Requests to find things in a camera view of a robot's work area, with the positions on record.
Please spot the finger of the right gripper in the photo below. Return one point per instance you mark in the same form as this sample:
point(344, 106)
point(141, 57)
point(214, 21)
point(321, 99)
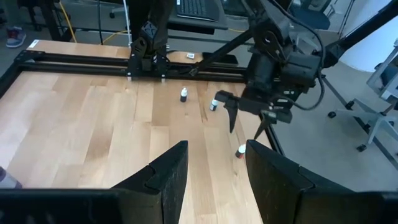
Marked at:
point(232, 113)
point(264, 124)

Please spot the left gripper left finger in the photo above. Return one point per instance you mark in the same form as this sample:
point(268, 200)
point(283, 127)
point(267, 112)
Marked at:
point(164, 186)

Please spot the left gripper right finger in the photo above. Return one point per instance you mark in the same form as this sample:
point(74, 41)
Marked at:
point(280, 193)

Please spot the small white-capped dropper bottle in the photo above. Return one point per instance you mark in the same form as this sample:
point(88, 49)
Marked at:
point(214, 104)
point(183, 95)

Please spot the small red dropper bottle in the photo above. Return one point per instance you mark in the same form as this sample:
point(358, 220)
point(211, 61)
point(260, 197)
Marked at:
point(239, 153)

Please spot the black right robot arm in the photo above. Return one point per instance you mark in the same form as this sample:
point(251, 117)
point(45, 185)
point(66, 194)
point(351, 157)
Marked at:
point(298, 73)

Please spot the small white card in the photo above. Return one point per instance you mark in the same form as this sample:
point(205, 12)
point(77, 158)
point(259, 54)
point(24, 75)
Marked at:
point(190, 56)

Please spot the black keyboard desk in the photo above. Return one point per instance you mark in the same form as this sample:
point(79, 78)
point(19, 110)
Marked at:
point(199, 26)

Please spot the black office chair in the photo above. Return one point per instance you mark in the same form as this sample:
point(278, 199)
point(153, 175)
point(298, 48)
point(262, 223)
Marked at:
point(311, 18)

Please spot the black keyboard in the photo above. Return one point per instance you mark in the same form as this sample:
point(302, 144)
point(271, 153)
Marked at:
point(196, 9)

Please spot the thin white rod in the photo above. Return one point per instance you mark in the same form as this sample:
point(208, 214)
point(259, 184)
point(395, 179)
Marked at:
point(127, 25)

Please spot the white label sticker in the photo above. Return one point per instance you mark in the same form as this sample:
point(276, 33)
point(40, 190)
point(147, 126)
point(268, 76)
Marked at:
point(33, 43)

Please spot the black stand pole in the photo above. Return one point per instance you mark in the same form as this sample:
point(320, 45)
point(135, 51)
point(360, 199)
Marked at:
point(49, 18)

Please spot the person's shoe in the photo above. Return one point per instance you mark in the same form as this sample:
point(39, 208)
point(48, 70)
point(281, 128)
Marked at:
point(15, 39)

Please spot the black aluminium extrusion frame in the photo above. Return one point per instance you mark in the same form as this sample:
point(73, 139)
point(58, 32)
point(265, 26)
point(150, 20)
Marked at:
point(77, 70)

